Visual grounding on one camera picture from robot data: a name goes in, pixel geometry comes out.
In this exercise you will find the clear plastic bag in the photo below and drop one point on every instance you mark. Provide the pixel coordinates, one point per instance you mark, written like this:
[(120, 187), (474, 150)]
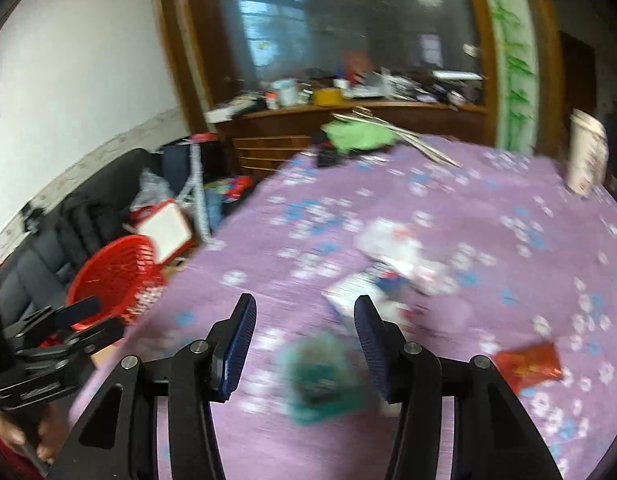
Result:
[(388, 237), (151, 190)]

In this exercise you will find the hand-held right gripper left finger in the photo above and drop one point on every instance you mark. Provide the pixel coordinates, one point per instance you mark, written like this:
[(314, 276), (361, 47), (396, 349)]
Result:
[(236, 355)]

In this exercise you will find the black backpack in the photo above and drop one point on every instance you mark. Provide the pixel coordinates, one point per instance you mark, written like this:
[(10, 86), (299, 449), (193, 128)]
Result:
[(88, 225)]

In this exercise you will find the colourful printed bag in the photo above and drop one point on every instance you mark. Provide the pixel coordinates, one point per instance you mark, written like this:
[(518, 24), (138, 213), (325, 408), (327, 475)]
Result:
[(228, 190)]

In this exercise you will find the dark blue bag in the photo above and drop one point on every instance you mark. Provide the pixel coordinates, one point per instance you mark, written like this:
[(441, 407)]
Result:
[(176, 160)]

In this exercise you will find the red plastic basket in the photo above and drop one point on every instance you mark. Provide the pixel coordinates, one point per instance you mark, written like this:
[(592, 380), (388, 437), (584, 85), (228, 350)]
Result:
[(118, 270)]

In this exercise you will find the red snack packet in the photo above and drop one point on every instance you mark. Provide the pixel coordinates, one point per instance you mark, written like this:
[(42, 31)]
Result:
[(528, 365)]

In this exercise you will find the metal rods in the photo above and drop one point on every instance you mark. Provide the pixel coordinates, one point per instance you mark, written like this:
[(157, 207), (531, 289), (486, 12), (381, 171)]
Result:
[(423, 145)]

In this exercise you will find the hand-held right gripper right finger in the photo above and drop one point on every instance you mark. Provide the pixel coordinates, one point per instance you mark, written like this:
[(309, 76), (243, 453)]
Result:
[(376, 355)]

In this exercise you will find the white cartoon print cup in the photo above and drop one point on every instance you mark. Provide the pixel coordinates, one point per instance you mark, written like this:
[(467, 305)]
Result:
[(585, 155)]

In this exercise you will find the white plastic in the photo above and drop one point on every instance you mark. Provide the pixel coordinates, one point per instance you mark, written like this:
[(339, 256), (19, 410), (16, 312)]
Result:
[(433, 277)]

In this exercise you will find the person's left hand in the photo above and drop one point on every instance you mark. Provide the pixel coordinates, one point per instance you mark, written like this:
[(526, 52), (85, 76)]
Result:
[(51, 432)]

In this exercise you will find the white flat box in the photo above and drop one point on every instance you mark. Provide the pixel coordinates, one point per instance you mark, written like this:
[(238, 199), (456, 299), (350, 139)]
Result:
[(231, 112)]

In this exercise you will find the black case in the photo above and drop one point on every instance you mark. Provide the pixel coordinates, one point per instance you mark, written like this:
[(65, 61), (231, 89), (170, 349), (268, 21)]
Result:
[(331, 157)]

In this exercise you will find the teal snack packet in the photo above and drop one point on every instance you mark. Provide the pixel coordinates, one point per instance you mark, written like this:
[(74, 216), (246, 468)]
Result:
[(318, 375)]

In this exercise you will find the white measuring strip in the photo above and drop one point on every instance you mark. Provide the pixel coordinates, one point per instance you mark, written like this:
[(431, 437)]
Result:
[(198, 195)]

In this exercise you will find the black sofa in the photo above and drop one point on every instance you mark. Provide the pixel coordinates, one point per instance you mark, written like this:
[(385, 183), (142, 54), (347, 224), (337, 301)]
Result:
[(33, 270)]

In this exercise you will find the purple floral tablecloth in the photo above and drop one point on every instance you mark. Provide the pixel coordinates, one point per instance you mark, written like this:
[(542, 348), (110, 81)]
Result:
[(463, 200)]

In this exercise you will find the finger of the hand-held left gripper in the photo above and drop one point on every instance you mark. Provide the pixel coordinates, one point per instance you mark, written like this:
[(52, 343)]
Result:
[(78, 312), (83, 342)]

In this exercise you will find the white blue medicine box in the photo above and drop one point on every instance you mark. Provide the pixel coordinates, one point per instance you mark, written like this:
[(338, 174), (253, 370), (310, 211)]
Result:
[(353, 290)]

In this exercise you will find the yellow tape roll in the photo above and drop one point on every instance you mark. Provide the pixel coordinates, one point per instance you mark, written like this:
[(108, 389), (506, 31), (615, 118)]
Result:
[(326, 96)]

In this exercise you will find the green cloth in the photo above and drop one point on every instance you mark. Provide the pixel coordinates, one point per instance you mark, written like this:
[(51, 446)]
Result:
[(358, 135)]

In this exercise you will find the wooden cabinet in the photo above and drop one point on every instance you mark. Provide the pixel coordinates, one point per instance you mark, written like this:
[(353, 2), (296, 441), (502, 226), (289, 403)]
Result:
[(268, 145)]

